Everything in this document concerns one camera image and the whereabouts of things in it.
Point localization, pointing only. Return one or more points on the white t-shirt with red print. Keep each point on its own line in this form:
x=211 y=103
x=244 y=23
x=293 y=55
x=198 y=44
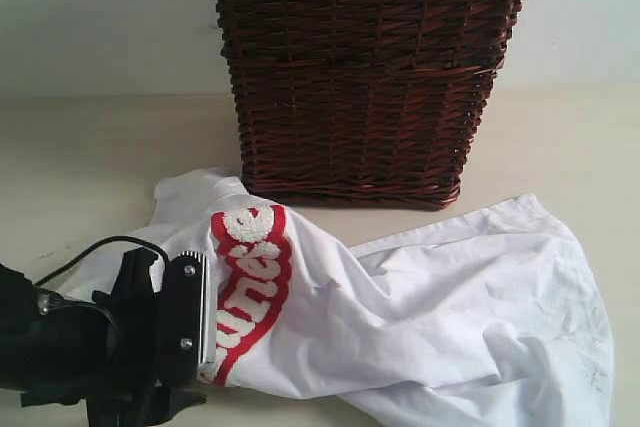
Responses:
x=492 y=318

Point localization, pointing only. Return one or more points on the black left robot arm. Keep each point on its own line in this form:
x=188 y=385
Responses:
x=18 y=314

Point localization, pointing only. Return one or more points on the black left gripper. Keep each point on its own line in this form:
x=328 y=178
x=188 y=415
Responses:
x=102 y=352

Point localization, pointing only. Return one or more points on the dark brown wicker basket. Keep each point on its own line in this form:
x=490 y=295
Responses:
x=361 y=102

